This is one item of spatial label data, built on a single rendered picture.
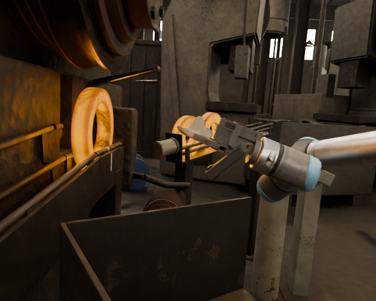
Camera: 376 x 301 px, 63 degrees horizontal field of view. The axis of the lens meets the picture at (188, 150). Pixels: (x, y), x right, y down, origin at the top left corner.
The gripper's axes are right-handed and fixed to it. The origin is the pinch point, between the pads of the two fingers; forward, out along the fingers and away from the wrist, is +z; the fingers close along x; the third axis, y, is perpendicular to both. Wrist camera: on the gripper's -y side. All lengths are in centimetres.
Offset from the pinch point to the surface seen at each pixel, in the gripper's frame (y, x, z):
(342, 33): 157, -318, -125
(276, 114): 46, -431, -115
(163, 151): -10.0, -19.9, 3.6
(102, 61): 8.5, 19.4, 18.1
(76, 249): -5, 61, 1
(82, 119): -3.2, 22.0, 17.3
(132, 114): -1.4, -7.0, 14.6
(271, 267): -44, -46, -55
